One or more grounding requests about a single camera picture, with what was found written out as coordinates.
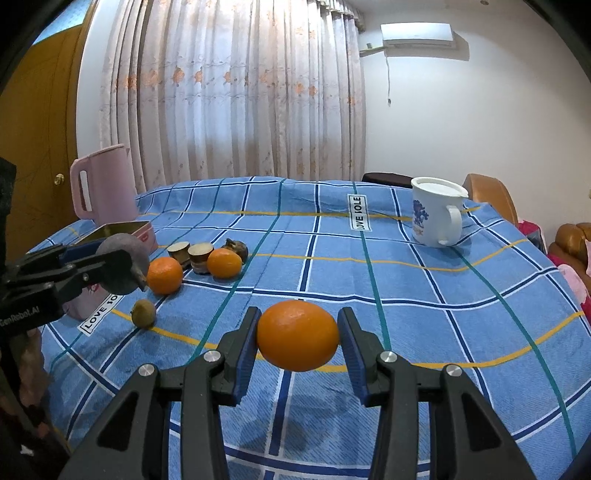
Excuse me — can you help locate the small yellow-green fruit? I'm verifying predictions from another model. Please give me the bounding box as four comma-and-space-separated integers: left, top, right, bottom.
131, 299, 155, 329

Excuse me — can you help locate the brown cup right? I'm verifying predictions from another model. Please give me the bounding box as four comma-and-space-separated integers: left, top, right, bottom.
188, 243, 214, 275

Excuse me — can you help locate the white air conditioner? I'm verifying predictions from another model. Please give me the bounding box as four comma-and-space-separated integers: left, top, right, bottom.
379, 23, 456, 49

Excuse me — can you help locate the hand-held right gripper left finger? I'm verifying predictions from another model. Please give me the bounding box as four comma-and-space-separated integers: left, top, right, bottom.
71, 307, 263, 480

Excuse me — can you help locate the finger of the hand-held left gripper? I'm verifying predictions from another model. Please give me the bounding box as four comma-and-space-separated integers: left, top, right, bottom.
25, 240, 110, 273
0, 249, 136, 305

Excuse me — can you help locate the brown cup left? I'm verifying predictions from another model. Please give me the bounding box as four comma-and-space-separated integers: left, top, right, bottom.
167, 242, 192, 269

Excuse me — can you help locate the brown cup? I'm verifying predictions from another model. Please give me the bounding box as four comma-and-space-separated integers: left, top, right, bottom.
188, 243, 214, 275
167, 242, 192, 269

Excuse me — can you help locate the white mug with blue print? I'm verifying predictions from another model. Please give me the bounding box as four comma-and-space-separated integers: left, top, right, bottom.
411, 176, 469, 248

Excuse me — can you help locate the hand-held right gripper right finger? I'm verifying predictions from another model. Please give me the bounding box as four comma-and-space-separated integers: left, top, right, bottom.
337, 307, 539, 480

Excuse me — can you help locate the dull purple round fruit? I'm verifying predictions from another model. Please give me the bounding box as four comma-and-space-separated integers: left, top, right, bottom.
95, 234, 149, 295

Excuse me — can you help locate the pink tin box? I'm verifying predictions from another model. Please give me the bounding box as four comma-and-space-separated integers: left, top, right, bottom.
60, 220, 158, 321

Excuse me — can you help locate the floral sheer curtain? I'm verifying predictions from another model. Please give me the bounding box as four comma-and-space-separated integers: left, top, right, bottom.
99, 0, 368, 191

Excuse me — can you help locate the large orange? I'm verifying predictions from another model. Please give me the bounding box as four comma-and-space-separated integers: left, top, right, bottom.
256, 300, 341, 372

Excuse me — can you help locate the wooden door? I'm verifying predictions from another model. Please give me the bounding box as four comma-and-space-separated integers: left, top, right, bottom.
0, 2, 101, 261

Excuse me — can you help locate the pink cloth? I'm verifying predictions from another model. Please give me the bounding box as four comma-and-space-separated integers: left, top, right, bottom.
517, 220, 591, 321

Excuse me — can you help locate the dark mangosteen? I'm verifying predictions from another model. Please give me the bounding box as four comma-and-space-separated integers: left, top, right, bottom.
223, 238, 249, 264

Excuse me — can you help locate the blue plaid blanket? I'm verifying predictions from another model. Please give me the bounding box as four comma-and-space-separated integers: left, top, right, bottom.
28, 175, 591, 480

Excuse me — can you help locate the pink plastic kettle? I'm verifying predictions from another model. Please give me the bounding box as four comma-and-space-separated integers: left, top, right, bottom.
70, 144, 139, 223

